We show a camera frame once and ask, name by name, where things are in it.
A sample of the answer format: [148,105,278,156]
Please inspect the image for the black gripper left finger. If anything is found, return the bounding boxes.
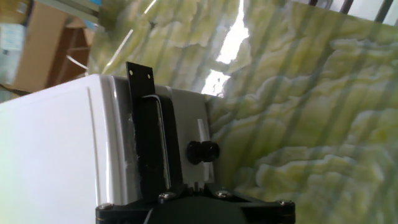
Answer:
[95,183,196,224]

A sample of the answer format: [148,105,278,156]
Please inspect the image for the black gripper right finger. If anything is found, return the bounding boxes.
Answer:
[195,182,295,224]

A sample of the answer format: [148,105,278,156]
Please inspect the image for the white drawer cabinet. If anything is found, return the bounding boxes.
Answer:
[0,73,137,224]

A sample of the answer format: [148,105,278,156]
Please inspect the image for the green marble pattern mat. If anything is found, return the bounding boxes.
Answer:
[88,0,398,224]

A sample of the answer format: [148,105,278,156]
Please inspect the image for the brown cardboard box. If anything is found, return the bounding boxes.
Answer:
[0,0,96,93]

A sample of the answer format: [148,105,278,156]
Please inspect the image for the white grid pattern package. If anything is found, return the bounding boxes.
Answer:
[0,23,26,85]

